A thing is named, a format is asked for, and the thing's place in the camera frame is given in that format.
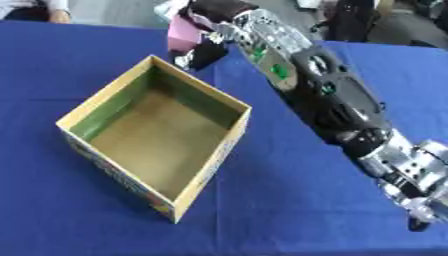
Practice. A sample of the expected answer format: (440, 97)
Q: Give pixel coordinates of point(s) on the black office chair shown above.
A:
(350, 18)

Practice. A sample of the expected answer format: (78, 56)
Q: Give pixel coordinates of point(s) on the person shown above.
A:
(35, 8)

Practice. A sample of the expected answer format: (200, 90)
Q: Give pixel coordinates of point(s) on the pink block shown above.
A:
(183, 33)

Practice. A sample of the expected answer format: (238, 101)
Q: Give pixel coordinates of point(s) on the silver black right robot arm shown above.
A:
(341, 100)

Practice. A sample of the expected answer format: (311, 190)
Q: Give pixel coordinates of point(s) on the tan cardboard box green inside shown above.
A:
(157, 133)

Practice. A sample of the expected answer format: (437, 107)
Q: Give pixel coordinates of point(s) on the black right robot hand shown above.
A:
(219, 9)

